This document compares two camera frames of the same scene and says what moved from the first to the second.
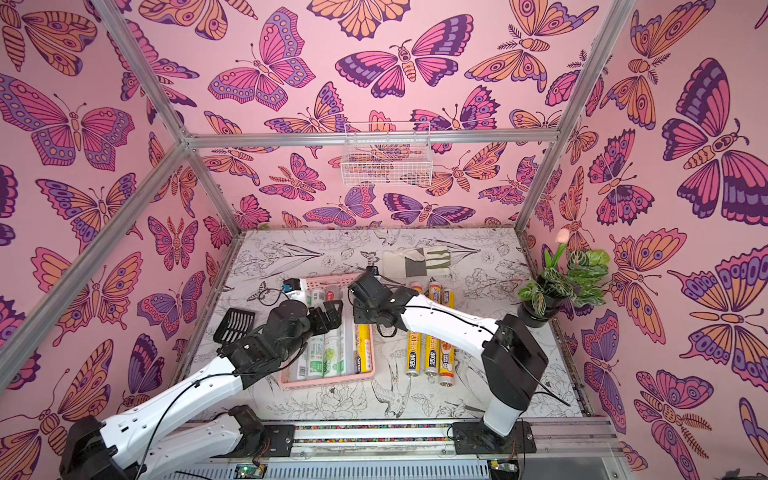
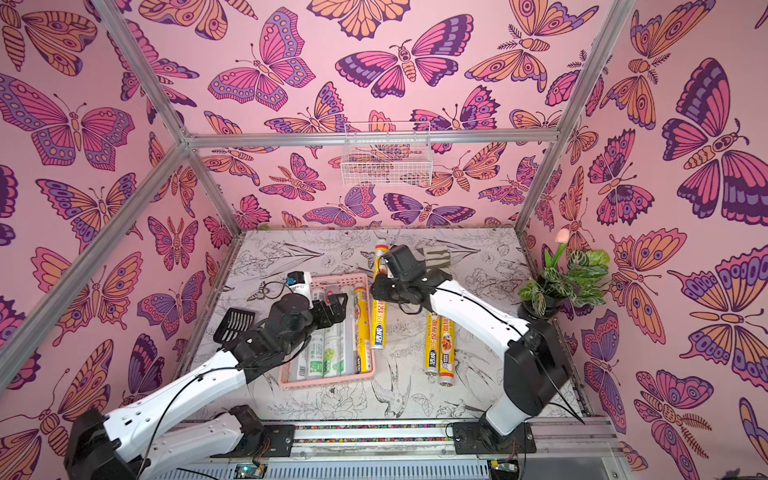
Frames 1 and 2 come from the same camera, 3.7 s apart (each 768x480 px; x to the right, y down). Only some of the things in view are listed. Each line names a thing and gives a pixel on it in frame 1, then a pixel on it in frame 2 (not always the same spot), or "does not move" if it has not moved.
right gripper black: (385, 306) -> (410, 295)
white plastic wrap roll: (301, 370) does not move
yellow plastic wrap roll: (447, 351) does not move
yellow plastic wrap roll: (413, 353) -> (379, 309)
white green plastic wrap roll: (316, 343) does not move
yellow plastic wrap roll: (432, 345) does not move
